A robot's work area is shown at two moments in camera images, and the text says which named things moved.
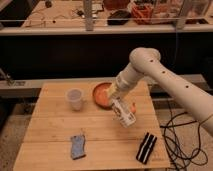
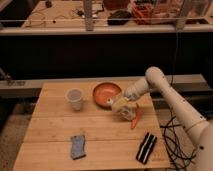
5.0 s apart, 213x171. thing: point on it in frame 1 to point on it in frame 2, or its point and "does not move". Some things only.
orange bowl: [101, 95] does not move
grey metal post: [88, 10] does not move
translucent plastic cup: [75, 96] does not move
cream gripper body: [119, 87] to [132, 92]
